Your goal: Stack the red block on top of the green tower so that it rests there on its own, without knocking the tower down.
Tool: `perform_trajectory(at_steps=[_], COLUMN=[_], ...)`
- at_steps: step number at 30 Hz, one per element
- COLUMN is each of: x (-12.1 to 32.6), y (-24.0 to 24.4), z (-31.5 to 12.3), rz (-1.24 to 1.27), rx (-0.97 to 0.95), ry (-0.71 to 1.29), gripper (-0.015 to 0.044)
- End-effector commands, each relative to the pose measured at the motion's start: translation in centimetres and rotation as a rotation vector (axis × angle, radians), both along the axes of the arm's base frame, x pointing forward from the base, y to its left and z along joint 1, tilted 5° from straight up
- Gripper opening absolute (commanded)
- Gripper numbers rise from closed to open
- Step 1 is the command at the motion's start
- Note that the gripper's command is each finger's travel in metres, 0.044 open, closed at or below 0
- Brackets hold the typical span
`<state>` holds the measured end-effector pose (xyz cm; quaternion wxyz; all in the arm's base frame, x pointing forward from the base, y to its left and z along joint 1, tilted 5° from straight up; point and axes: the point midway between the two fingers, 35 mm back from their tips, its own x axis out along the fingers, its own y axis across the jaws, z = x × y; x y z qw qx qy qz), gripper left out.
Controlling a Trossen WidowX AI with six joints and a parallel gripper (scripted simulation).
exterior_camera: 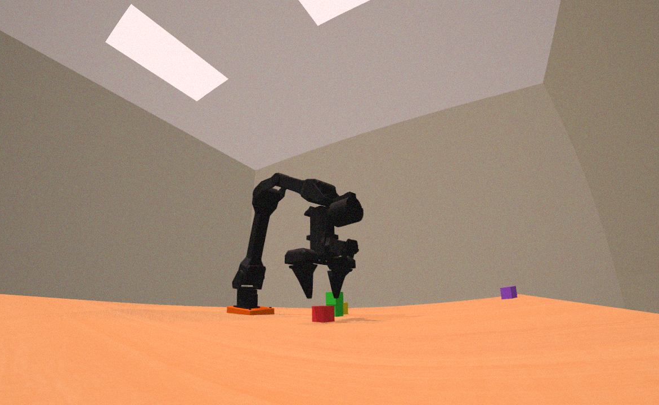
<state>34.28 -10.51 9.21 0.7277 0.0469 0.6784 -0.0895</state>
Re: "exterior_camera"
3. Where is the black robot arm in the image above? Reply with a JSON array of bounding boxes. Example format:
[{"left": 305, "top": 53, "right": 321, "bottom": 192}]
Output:
[{"left": 232, "top": 173, "right": 364, "bottom": 309}]

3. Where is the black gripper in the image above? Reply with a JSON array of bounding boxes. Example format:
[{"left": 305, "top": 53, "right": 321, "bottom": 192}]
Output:
[{"left": 285, "top": 228, "right": 356, "bottom": 299}]

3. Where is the purple cube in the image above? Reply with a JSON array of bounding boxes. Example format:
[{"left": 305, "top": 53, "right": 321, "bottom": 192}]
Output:
[{"left": 500, "top": 286, "right": 517, "bottom": 299}]

